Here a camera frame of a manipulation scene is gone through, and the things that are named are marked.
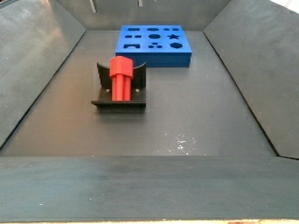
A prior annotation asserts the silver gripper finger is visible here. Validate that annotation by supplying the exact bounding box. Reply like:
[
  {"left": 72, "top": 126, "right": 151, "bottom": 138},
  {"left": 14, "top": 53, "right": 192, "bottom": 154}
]
[
  {"left": 138, "top": 0, "right": 144, "bottom": 7},
  {"left": 90, "top": 0, "right": 98, "bottom": 13}
]

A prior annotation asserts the blue foam shape board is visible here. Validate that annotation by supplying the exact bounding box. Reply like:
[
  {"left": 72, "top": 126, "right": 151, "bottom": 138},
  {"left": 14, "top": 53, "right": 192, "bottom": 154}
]
[{"left": 115, "top": 24, "right": 192, "bottom": 67}]

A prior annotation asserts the red three prong object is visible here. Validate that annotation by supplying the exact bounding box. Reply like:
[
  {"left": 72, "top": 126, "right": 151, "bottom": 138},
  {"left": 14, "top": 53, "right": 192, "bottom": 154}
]
[{"left": 110, "top": 56, "right": 134, "bottom": 102}]

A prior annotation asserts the black curved fixture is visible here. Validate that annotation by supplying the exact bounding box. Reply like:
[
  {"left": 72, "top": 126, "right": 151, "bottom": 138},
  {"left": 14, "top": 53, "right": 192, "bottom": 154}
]
[{"left": 91, "top": 56, "right": 146, "bottom": 108}]

